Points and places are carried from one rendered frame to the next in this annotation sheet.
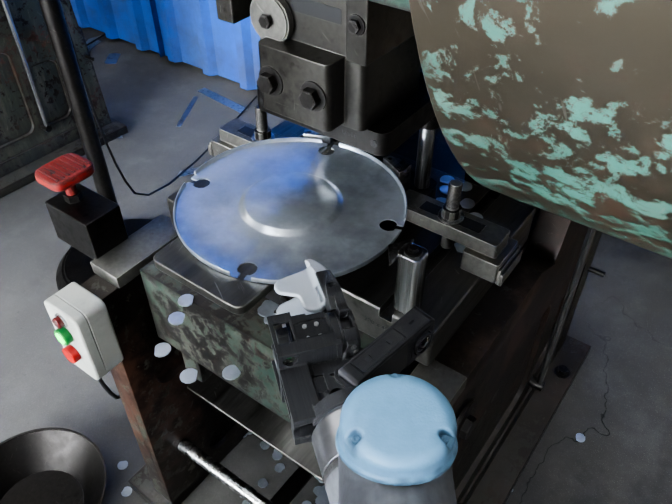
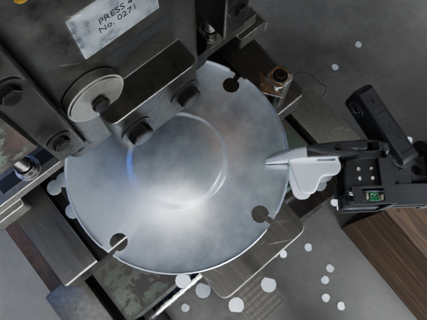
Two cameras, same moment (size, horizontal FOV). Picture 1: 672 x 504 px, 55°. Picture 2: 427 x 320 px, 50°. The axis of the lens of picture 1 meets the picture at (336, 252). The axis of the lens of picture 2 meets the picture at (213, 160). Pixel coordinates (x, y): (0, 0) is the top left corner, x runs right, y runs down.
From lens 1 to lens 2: 0.60 m
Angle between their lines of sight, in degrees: 47
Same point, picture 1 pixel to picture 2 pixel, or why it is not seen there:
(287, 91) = (155, 116)
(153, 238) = (83, 307)
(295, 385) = (408, 196)
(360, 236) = (240, 111)
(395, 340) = (386, 117)
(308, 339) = (383, 177)
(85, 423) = not seen: outside the picture
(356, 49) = (236, 22)
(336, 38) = (167, 35)
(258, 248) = (236, 200)
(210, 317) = not seen: hidden behind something
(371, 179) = not seen: hidden behind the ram
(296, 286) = (311, 176)
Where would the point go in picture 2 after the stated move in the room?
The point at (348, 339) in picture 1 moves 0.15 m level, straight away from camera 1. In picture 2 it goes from (384, 149) to (266, 118)
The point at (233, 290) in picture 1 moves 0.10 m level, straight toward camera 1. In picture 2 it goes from (283, 229) to (363, 231)
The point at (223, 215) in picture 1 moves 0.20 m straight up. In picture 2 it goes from (179, 225) to (164, 197)
